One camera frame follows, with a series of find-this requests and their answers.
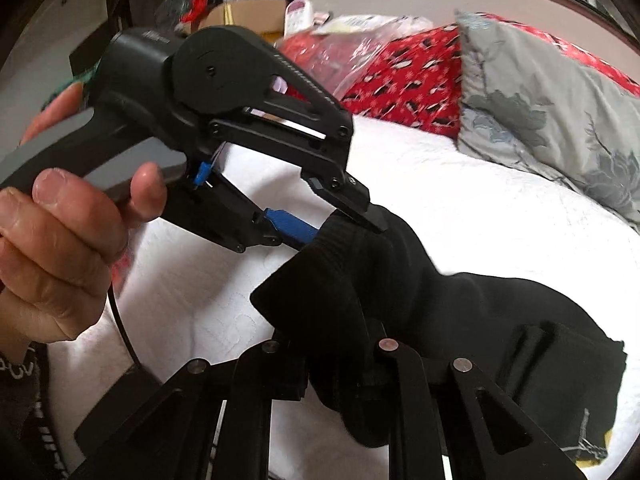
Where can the cardboard box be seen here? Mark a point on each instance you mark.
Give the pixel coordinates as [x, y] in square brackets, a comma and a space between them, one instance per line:
[263, 17]

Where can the grey floral pillow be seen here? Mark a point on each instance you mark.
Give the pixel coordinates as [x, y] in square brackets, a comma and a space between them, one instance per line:
[536, 103]

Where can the white pink bottle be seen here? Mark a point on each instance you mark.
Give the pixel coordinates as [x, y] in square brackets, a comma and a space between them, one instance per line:
[299, 16]

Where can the clear plastic bag red contents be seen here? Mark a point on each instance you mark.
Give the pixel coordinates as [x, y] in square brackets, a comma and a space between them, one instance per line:
[336, 53]

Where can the person left hand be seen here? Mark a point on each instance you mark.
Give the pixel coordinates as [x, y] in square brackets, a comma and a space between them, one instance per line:
[58, 244]

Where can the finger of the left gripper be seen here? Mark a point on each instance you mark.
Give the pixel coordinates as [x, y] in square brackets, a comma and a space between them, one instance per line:
[292, 230]
[348, 195]

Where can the red patterned bedding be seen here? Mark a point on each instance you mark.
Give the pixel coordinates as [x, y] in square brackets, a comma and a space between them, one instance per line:
[414, 82]

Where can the black pants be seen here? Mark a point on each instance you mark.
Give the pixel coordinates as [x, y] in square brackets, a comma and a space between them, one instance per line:
[349, 288]

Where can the white quilted bed cover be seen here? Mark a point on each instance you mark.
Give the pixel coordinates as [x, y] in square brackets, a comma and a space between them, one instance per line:
[186, 298]

